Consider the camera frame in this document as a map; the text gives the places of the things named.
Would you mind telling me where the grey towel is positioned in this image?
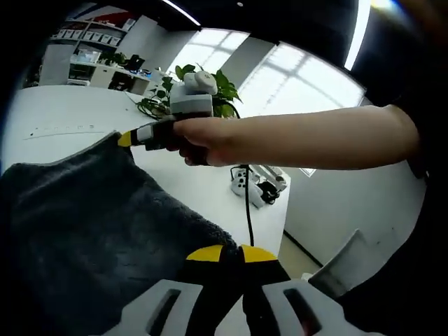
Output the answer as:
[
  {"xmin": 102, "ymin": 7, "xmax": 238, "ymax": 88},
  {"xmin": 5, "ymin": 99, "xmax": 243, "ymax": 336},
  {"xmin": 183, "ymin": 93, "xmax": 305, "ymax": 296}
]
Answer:
[{"xmin": 0, "ymin": 130, "xmax": 239, "ymax": 336}]

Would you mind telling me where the white game controller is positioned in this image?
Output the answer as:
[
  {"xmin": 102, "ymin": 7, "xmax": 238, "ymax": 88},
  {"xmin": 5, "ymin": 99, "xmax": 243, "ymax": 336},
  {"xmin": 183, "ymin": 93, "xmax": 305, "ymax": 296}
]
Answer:
[{"xmin": 230, "ymin": 167, "xmax": 267, "ymax": 210}]

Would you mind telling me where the white office desk row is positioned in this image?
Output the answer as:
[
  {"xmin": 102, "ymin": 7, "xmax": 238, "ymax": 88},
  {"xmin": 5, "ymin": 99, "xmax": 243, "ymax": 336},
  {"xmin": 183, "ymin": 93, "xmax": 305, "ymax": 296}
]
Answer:
[{"xmin": 68, "ymin": 59, "xmax": 155, "ymax": 95}]

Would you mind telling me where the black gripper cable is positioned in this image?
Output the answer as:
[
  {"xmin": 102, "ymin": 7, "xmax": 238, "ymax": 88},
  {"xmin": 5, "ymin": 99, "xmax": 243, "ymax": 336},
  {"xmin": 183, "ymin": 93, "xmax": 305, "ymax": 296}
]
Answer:
[{"xmin": 229, "ymin": 103, "xmax": 256, "ymax": 246}]

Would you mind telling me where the wall shelf with white boxes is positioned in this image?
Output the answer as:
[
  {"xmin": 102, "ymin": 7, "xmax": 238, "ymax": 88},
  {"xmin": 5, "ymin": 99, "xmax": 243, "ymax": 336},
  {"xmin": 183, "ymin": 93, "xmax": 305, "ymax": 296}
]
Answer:
[{"xmin": 50, "ymin": 17, "xmax": 130, "ymax": 48}]

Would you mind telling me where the potted green plant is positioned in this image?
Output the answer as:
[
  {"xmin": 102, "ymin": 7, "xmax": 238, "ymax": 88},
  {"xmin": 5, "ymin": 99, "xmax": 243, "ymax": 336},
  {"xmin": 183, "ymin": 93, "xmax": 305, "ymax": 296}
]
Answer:
[{"xmin": 137, "ymin": 63, "xmax": 244, "ymax": 119}]

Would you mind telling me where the small green plant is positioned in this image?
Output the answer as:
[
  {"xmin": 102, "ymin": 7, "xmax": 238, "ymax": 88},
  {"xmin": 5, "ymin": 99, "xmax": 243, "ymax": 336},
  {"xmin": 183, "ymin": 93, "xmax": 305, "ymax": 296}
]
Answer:
[{"xmin": 99, "ymin": 51, "xmax": 127, "ymax": 67}]

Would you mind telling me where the person's right hand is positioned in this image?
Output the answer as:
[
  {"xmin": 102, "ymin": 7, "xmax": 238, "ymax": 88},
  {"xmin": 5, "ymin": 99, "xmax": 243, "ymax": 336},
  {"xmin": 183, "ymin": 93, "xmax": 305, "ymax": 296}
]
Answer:
[{"xmin": 166, "ymin": 117, "xmax": 242, "ymax": 168}]

